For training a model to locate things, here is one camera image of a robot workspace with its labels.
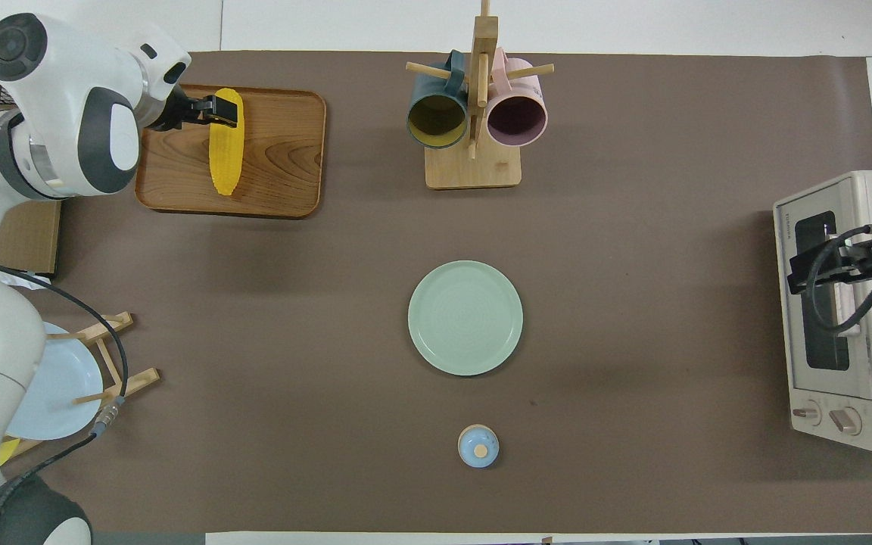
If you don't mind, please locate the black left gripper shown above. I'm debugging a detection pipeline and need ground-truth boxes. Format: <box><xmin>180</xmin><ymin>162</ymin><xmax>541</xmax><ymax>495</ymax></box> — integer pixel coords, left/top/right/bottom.
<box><xmin>150</xmin><ymin>85</ymin><xmax>241</xmax><ymax>133</ymax></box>

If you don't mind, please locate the yellow corn cob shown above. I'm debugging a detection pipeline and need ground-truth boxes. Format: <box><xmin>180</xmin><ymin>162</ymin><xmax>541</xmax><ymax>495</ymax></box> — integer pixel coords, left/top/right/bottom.
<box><xmin>209</xmin><ymin>88</ymin><xmax>244</xmax><ymax>198</ymax></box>

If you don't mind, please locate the glass oven door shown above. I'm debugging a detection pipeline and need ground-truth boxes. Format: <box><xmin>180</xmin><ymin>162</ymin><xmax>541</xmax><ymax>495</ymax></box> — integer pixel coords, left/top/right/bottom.
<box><xmin>774</xmin><ymin>176</ymin><xmax>872</xmax><ymax>402</ymax></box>

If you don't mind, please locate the pale green plate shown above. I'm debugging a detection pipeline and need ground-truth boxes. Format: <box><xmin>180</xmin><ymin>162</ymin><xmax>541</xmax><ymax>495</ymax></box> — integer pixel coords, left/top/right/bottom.
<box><xmin>407</xmin><ymin>260</ymin><xmax>525</xmax><ymax>377</ymax></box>

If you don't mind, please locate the brown wooden tray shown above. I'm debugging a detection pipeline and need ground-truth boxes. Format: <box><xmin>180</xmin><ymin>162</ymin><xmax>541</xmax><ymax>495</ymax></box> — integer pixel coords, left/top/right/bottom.
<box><xmin>135</xmin><ymin>83</ymin><xmax>328</xmax><ymax>220</ymax></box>

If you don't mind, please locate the dark teal mug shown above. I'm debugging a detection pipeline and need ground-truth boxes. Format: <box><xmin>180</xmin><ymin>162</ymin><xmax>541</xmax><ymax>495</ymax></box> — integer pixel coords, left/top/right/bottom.
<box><xmin>406</xmin><ymin>50</ymin><xmax>470</xmax><ymax>150</ymax></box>

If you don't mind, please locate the brown table mat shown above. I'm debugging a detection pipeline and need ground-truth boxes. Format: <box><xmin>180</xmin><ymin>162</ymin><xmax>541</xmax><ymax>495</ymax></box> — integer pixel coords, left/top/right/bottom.
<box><xmin>0</xmin><ymin>51</ymin><xmax>872</xmax><ymax>533</ymax></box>

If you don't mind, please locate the wooden step shelf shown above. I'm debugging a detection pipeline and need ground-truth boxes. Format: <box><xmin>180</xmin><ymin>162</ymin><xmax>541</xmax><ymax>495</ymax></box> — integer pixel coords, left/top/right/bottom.
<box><xmin>0</xmin><ymin>61</ymin><xmax>62</xmax><ymax>275</ymax></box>

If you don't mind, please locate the wooden mug tree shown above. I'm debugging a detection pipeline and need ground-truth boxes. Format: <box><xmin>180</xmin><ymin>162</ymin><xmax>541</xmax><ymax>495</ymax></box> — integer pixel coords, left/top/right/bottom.
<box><xmin>406</xmin><ymin>0</ymin><xmax>556</xmax><ymax>190</ymax></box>

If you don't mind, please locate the wooden plate rack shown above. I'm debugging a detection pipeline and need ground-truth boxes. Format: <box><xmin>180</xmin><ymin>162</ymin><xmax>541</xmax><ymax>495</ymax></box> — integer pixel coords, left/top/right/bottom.
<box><xmin>1</xmin><ymin>311</ymin><xmax>160</xmax><ymax>459</ymax></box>

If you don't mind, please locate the pink mug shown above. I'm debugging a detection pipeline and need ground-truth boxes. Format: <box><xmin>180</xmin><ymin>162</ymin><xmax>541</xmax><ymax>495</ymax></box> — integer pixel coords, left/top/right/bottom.
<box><xmin>486</xmin><ymin>47</ymin><xmax>550</xmax><ymax>148</ymax></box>

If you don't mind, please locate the light blue plate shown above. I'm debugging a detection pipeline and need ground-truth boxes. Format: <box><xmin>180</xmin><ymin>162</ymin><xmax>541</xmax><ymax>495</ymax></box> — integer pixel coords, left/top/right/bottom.
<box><xmin>5</xmin><ymin>322</ymin><xmax>104</xmax><ymax>441</ymax></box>

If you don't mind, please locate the blue call bell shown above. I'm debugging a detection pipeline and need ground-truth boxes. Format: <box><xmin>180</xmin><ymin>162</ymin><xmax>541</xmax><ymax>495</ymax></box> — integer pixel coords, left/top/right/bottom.
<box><xmin>457</xmin><ymin>424</ymin><xmax>500</xmax><ymax>469</ymax></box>

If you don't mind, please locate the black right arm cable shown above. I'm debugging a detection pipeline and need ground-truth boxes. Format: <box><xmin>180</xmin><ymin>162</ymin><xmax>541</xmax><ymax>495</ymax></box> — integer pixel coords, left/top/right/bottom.
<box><xmin>807</xmin><ymin>223</ymin><xmax>872</xmax><ymax>335</ymax></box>

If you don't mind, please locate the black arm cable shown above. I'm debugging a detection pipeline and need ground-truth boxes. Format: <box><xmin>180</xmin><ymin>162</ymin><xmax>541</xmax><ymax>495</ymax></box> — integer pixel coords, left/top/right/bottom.
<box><xmin>0</xmin><ymin>250</ymin><xmax>130</xmax><ymax>531</ymax></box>
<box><xmin>807</xmin><ymin>223</ymin><xmax>872</xmax><ymax>335</ymax></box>

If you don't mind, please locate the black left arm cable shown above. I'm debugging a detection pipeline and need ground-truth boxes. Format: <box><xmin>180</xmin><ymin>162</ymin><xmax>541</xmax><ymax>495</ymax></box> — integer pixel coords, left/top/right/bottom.
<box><xmin>0</xmin><ymin>250</ymin><xmax>130</xmax><ymax>531</ymax></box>

